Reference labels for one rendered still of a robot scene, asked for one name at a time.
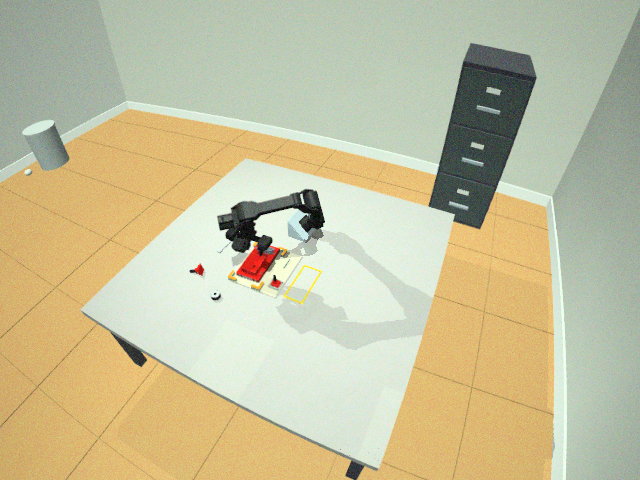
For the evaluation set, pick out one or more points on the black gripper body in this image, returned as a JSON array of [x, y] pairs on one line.
[[263, 242]]

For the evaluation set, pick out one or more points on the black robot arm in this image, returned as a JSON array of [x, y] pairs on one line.
[[245, 213]]

